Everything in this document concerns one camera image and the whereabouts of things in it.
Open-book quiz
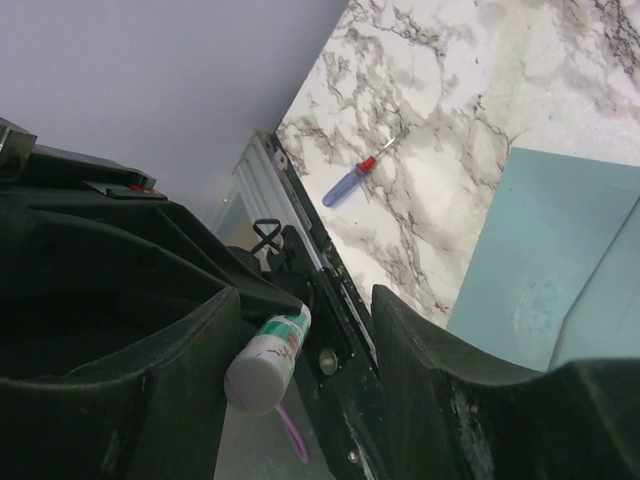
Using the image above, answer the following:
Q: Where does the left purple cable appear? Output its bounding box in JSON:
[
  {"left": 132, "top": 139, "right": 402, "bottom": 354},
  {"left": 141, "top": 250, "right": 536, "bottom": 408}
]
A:
[{"left": 277, "top": 403, "right": 312, "bottom": 464}]

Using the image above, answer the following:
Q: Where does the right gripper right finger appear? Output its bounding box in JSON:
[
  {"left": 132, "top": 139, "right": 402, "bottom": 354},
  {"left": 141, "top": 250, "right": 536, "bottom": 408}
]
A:
[{"left": 371, "top": 285, "right": 639, "bottom": 479}]

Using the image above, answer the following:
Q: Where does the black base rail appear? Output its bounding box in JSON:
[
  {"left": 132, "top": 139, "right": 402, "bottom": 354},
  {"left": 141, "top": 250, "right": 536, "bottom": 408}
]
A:
[{"left": 233, "top": 132, "right": 392, "bottom": 479}]

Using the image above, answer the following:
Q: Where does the green glue tube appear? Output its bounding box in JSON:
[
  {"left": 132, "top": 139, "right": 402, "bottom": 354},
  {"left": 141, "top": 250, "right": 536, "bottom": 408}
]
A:
[{"left": 224, "top": 305, "right": 311, "bottom": 415}]

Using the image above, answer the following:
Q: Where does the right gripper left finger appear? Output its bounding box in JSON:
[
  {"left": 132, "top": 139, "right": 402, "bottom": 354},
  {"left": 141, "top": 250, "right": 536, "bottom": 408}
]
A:
[{"left": 1, "top": 288, "right": 240, "bottom": 479}]

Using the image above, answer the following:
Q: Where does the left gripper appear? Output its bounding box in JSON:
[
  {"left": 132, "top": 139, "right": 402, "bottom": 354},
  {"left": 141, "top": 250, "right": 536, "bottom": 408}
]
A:
[{"left": 1, "top": 121, "right": 235, "bottom": 380}]

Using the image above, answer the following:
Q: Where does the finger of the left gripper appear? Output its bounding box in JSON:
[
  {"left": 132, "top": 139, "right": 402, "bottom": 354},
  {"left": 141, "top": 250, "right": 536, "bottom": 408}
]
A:
[{"left": 156, "top": 202, "right": 302, "bottom": 318}]

